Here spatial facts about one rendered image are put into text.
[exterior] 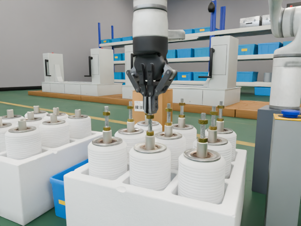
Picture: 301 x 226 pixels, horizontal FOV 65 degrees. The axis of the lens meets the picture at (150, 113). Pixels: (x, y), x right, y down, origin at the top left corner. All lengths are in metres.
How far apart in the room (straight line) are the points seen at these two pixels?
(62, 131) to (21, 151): 0.15
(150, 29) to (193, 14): 9.57
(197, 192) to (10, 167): 0.51
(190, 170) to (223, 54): 2.19
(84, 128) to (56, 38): 6.74
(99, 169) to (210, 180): 0.26
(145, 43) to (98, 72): 3.25
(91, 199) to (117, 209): 0.07
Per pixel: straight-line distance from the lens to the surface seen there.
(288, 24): 0.90
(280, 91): 0.89
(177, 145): 0.61
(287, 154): 0.66
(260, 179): 0.94
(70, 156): 0.85
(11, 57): 6.96
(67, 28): 7.87
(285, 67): 0.88
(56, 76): 4.84
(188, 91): 2.68
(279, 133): 0.64
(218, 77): 2.61
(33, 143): 0.78
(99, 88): 3.70
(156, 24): 0.49
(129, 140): 0.65
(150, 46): 0.48
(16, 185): 0.76
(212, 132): 0.60
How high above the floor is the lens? 0.42
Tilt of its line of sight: 9 degrees down
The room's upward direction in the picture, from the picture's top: straight up
